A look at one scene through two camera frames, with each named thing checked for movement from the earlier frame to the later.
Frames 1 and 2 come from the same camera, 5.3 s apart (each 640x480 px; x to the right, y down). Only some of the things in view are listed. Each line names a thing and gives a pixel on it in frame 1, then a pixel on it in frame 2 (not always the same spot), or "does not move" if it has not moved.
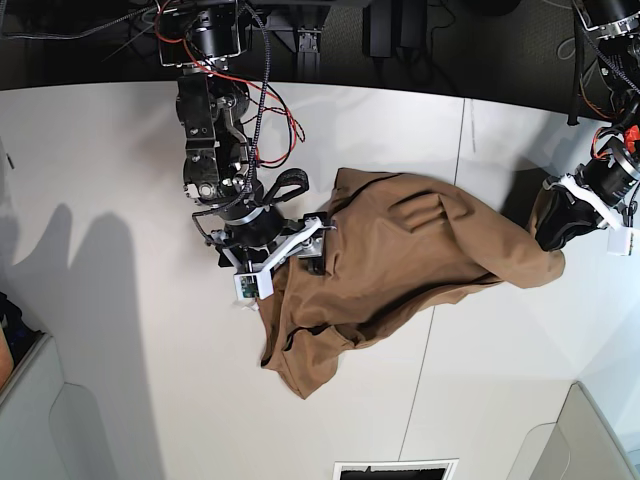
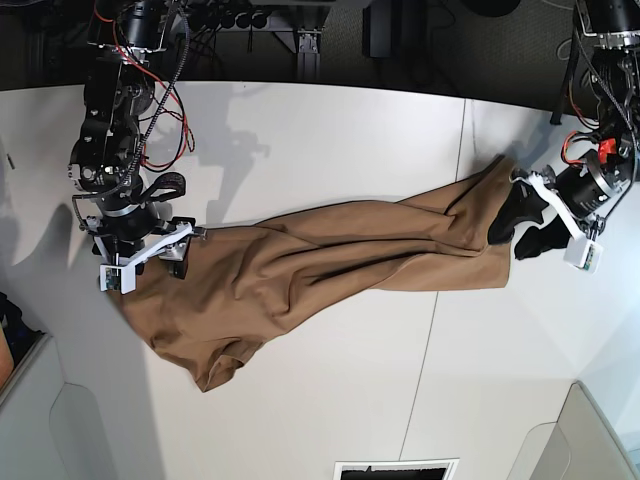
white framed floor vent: (416, 469) does not move
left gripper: (256, 242) -> (129, 233)
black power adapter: (378, 28) does not move
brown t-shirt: (393, 247) -> (245, 283)
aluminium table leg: (308, 57) does not move
